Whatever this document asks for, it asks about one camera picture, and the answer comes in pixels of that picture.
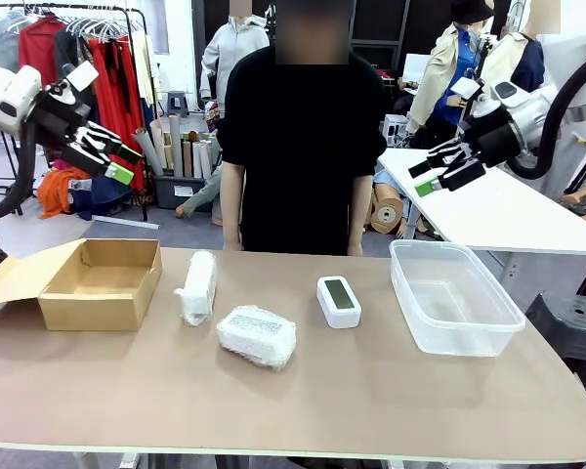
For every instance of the grey storage bin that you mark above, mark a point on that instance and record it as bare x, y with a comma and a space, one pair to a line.
163, 195

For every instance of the person's right forearm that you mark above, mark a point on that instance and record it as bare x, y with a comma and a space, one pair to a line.
233, 205

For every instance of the cream hanging garment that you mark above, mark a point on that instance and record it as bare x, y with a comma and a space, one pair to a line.
144, 68

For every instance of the orange cloth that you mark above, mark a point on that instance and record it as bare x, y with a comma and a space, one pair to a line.
58, 190

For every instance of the person's left forearm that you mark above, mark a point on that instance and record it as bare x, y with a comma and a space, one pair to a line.
360, 215

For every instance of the dark blue cloth pile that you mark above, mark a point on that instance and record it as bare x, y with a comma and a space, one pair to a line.
102, 200

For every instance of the dark plastic stool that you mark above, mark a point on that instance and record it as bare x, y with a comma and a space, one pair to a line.
566, 332

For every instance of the tall grey paper roll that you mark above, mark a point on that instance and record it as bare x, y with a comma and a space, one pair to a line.
176, 146

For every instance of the open brown cardboard box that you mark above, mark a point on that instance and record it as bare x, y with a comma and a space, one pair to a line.
102, 308

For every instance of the person in black shirt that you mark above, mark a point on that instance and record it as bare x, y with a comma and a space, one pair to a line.
303, 146

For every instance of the long red dress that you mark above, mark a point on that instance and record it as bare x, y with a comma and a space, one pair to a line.
117, 98

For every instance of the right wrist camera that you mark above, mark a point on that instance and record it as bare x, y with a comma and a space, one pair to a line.
466, 87

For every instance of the brown cardboard tube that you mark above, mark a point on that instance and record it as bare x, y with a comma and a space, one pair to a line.
187, 161

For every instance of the red shirt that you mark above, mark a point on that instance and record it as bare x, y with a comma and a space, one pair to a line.
36, 49

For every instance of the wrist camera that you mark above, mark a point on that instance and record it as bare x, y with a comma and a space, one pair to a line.
466, 87
80, 75

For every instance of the bubble-wrapped clock with label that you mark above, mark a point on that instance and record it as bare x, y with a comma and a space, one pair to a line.
254, 342

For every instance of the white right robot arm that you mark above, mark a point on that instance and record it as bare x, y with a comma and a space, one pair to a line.
532, 105

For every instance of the mannequin in grey hoodie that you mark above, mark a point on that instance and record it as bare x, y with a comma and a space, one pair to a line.
229, 49

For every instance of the black hanging garment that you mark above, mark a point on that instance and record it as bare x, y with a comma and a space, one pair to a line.
68, 49

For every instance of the light grey garment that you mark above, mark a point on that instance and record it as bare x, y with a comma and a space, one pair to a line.
0, 44

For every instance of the beige paper roll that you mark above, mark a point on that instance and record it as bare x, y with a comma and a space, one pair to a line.
158, 141

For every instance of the mannequin in cream vest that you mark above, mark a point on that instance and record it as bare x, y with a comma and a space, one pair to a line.
510, 54

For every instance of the lying mannequin in green clothes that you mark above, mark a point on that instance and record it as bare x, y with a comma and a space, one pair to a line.
200, 195

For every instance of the unwrapped white digital clock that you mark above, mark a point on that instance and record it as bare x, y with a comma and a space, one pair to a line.
339, 312

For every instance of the cardboard spool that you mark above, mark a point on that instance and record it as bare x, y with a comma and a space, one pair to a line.
387, 215

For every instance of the leaning grey paper roll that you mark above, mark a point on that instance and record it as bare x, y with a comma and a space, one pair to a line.
149, 154

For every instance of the mannequin in beige coat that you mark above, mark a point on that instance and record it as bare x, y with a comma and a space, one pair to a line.
439, 73

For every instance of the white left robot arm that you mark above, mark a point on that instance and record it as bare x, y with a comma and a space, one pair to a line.
10, 98

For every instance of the white paper roll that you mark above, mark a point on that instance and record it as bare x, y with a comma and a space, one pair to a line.
197, 161
206, 158

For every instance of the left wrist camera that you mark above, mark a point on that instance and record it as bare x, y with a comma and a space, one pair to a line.
80, 75

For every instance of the white work table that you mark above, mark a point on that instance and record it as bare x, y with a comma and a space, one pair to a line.
493, 220

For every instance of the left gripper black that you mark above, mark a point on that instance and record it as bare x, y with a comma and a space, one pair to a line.
63, 119

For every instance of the plain bubble-wrapped clock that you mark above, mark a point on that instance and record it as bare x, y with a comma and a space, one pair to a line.
197, 288

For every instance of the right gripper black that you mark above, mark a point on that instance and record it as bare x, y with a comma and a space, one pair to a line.
495, 141

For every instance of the small grey step stool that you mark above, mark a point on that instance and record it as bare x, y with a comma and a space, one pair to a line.
177, 102

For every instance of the white floor strip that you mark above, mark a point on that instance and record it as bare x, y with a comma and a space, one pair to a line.
127, 222

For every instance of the white storage crate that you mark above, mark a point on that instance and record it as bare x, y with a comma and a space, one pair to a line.
395, 129

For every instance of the seated bare mannequin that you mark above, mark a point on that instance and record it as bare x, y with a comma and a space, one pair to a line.
573, 198

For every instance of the mannequin in light blue dress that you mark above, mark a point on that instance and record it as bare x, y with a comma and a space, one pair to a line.
383, 178

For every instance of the clear plastic container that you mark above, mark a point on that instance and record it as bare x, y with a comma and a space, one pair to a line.
469, 337

